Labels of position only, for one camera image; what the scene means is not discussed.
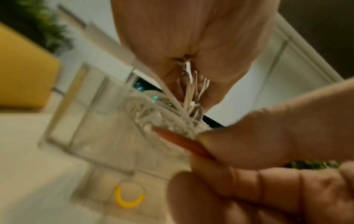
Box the person's right hand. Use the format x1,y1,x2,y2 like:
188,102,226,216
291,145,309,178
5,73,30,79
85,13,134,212
150,77,354,224

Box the person's left hand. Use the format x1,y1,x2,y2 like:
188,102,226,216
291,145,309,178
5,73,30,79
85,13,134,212
110,0,281,114

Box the tangle of white cables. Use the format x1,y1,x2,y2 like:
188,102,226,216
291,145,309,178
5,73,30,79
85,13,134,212
86,21,214,141

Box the clear plastic drawer organizer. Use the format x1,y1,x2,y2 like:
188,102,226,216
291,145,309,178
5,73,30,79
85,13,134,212
38,62,216,224

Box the green leafy plant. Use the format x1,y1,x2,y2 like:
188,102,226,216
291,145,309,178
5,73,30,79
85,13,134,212
0,0,74,53
287,161,341,170

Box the dark glass window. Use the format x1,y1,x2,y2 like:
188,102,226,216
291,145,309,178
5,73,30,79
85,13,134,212
130,72,229,130

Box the wide white roller blind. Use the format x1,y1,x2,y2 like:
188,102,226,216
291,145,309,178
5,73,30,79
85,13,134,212
204,32,336,128

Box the yellow bench backrest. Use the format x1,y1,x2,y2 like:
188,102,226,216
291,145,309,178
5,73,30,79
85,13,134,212
0,23,62,109

